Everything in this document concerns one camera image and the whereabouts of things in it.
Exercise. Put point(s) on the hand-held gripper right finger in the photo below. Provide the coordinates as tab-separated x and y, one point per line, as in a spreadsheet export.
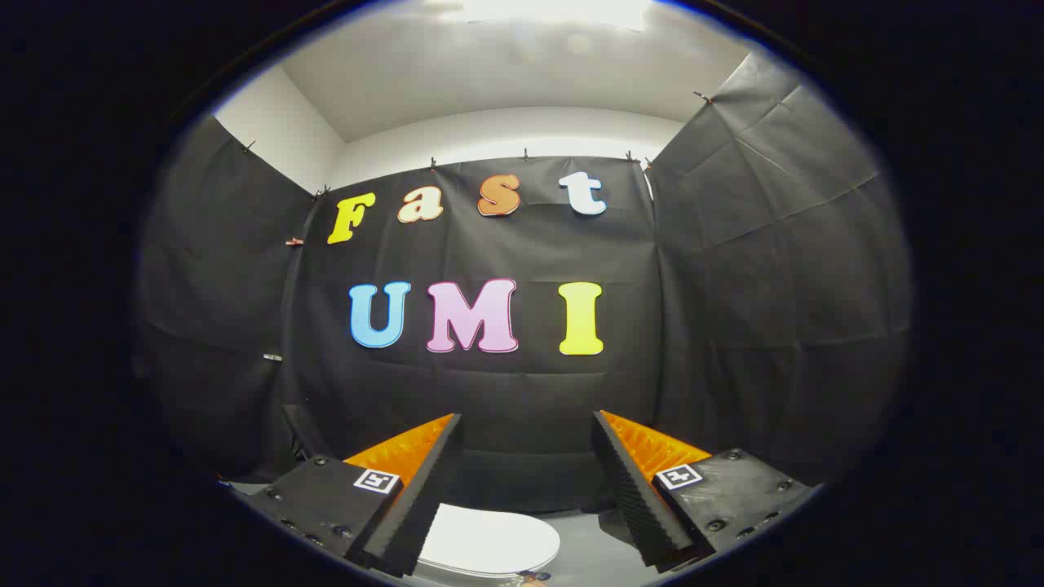
632	497

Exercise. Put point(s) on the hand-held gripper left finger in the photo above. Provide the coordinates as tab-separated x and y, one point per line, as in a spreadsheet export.
424	497

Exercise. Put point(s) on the white toilet lid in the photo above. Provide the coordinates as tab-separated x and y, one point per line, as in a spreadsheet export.
489	538

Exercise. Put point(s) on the black backdrop cloth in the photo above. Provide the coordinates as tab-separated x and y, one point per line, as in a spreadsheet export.
522	391

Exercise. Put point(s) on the ceiling light panel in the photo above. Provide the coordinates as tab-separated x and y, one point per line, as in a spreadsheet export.
546	10

